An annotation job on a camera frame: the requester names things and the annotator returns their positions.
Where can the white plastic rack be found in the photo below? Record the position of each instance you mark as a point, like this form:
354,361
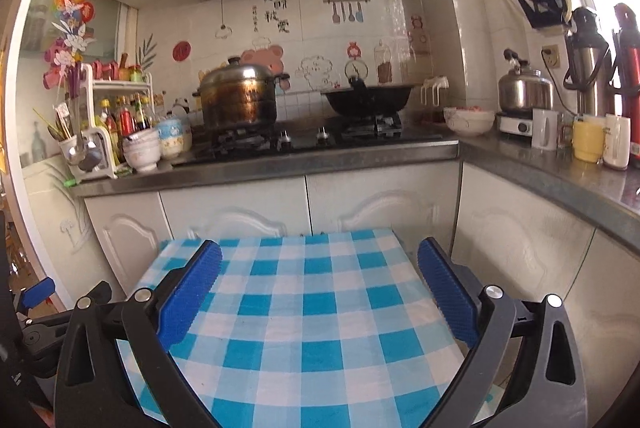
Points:
435,88

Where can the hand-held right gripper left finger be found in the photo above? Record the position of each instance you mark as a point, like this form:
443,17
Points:
190,293

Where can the steel ladle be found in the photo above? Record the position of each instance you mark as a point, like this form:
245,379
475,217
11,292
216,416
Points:
89,161

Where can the red thermos flask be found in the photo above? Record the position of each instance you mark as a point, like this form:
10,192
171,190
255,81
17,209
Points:
629,68

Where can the stack of white bowls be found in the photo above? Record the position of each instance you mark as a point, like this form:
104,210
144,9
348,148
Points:
142,153

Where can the black knife holder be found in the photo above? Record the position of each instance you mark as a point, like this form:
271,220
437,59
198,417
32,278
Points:
542,8

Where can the white spice rack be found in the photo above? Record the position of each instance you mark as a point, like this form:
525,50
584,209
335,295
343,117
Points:
107,158

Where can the black gas stove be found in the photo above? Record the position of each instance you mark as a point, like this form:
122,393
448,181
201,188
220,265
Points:
300,141

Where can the white kitchen counter cabinet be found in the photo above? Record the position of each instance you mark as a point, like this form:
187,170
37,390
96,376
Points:
380,198

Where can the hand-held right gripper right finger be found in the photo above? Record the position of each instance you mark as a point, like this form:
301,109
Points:
447,293

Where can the blue white checkered tablecloth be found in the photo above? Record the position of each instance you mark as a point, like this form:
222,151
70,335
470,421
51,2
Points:
310,308

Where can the green plastic clip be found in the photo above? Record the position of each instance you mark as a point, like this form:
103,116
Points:
71,182

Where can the blue white cartoon canister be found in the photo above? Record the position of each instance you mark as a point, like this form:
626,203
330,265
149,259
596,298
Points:
175,138

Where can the white induction cooker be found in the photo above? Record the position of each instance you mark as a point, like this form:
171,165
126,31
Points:
515,124

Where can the steel kettle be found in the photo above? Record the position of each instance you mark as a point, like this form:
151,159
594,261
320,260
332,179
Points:
525,91

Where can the colourful flower sticker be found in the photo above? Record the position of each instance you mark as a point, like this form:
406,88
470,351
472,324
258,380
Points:
67,48

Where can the silver thermos flask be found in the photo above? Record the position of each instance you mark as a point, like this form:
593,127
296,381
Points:
587,68

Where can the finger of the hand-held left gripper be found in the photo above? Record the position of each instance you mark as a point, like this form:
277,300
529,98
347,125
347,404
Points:
35,293
42,343

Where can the white printed mug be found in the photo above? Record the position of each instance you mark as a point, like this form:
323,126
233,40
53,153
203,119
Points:
616,143

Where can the white wall socket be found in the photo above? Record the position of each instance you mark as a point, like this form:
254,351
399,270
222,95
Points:
551,56

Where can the frosted glass door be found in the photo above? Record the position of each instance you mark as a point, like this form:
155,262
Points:
50,208

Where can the yellow cup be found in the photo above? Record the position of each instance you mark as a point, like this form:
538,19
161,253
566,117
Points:
589,141

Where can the red label sauce bottle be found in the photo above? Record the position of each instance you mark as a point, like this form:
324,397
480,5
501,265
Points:
126,121

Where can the black wok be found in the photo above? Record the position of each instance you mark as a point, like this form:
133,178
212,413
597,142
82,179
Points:
367,101

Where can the large steel steamer pot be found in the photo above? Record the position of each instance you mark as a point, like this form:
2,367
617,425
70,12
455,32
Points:
240,98

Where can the yellow oil bottle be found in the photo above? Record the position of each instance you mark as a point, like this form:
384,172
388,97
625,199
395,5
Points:
106,123

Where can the white floral bowl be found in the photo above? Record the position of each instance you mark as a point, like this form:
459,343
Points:
467,123

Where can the white plastic jug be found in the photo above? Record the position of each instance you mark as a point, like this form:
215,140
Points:
545,131

